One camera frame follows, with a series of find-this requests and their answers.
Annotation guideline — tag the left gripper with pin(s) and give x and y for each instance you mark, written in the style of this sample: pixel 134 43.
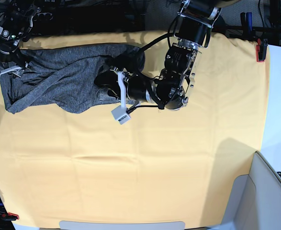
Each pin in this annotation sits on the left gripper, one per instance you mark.
pixel 125 87

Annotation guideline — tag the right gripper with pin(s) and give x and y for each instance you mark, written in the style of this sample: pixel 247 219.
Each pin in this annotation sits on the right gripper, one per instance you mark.
pixel 12 57

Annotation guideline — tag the grey long-sleeve T-shirt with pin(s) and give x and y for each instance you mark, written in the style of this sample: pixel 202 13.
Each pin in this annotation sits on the grey long-sleeve T-shirt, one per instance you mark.
pixel 65 76

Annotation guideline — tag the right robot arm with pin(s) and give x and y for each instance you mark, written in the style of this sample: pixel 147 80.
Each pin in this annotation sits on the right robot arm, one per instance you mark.
pixel 15 26

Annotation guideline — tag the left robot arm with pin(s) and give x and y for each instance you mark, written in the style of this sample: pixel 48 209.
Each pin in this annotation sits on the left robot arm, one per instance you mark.
pixel 170 90

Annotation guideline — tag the yellow table cloth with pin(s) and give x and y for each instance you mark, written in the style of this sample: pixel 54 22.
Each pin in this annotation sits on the yellow table cloth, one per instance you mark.
pixel 160 166

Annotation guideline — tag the red clamp right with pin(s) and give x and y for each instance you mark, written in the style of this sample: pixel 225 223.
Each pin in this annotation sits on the red clamp right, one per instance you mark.
pixel 261 49

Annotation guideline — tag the red clamp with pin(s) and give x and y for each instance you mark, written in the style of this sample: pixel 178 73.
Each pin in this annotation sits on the red clamp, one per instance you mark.
pixel 9 217
pixel 261 49

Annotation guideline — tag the red clamp left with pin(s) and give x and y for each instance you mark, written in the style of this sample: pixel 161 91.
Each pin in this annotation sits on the red clamp left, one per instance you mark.
pixel 9 217

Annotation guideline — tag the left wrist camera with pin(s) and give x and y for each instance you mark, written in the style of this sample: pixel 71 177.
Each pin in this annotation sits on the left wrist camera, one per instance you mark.
pixel 120 114

